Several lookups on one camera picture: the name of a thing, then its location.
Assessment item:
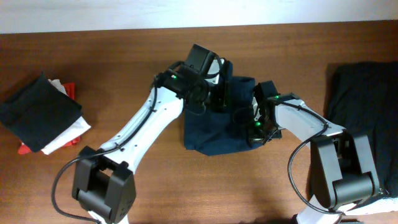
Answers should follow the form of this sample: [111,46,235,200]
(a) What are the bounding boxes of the navy blue shorts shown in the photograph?
[183,62,277,156]

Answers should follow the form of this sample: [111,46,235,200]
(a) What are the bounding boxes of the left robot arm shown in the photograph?
[72,44,230,223]

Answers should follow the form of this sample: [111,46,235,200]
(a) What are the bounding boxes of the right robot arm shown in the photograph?
[248,81,379,223]

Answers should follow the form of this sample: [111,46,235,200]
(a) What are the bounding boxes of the dark garment pile right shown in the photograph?
[325,62,397,215]

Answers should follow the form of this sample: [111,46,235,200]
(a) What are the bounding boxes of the folded red garment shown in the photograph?
[17,82,82,156]

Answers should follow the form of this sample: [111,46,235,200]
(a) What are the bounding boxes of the folded black garment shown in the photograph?
[1,75,82,152]

